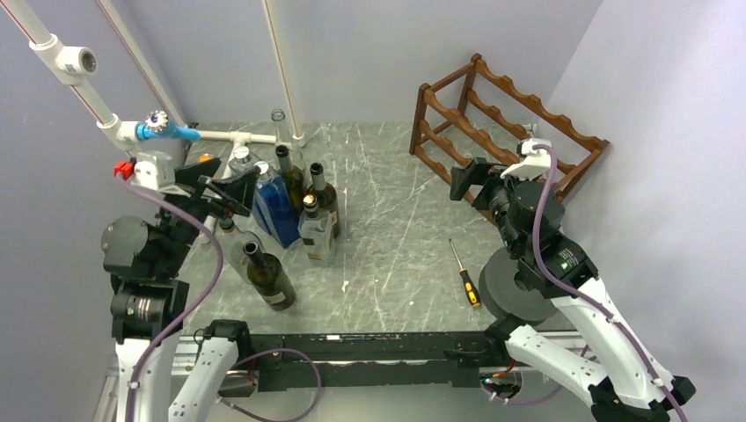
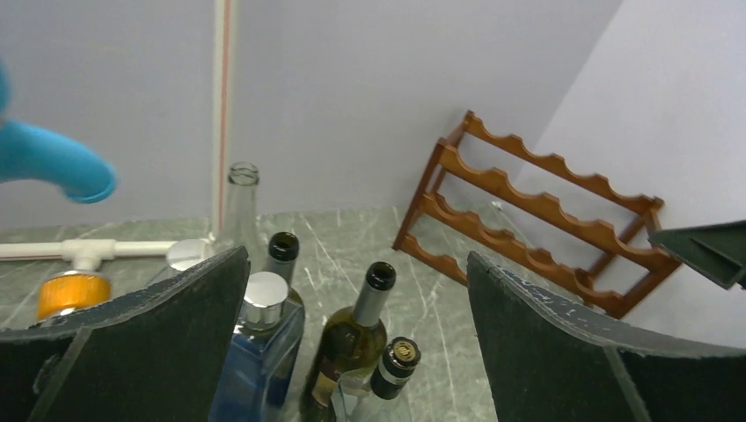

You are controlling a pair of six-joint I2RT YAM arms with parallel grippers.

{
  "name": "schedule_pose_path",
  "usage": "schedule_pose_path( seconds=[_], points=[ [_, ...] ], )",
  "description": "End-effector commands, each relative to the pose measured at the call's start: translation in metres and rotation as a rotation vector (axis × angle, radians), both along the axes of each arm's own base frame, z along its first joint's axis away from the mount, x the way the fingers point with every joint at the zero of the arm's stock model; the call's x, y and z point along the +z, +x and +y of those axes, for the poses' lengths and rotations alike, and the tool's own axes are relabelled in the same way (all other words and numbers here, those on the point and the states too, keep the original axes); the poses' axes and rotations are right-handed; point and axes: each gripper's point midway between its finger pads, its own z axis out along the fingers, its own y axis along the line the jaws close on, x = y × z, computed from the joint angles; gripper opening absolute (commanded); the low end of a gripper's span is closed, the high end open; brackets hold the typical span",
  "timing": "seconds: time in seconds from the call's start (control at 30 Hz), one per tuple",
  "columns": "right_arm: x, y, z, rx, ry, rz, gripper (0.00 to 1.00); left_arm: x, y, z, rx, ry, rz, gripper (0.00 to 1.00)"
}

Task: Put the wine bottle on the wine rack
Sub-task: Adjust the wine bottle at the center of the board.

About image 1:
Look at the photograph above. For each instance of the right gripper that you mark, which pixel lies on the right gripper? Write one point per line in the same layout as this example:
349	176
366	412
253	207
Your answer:
477	173

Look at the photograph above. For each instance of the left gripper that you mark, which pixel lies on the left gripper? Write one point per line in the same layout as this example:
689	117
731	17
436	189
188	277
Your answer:
237	192

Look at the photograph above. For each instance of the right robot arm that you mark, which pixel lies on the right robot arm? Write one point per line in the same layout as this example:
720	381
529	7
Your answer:
553	311

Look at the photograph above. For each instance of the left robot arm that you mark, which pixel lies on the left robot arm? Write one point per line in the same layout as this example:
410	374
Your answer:
150	302

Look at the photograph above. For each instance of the clear stoppered glass bottle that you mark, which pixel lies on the clear stoppered glass bottle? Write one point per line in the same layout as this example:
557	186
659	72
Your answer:
241	159

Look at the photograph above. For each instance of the blue square bottle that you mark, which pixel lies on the blue square bottle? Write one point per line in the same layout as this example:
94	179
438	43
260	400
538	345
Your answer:
272	209

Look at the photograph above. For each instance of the clear lying bottle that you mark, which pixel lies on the clear lying bottle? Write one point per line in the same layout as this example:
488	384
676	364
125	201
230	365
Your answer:
233	241

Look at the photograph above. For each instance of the dark green wine bottle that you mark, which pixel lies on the dark green wine bottle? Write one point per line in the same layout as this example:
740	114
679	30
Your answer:
293	178

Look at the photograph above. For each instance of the clear tall empty bottle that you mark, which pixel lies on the clear tall empty bottle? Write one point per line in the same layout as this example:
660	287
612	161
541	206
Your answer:
281	134

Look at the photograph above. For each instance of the labelled dark wine bottle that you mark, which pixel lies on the labelled dark wine bottle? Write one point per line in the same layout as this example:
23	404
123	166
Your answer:
326	195

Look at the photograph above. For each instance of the front green wine bottle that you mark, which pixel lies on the front green wine bottle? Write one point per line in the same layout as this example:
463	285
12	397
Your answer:
265	272

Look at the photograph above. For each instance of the blue tap valve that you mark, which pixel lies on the blue tap valve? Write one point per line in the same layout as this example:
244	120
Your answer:
160	125

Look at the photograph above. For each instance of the yellow black screwdriver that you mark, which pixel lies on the yellow black screwdriver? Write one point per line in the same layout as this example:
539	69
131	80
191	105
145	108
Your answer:
471	292

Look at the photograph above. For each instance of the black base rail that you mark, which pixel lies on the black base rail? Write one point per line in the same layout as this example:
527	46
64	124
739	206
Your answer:
294	361

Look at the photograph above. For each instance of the white pvc pipe frame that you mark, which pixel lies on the white pvc pipe frame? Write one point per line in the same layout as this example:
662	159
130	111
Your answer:
73	65

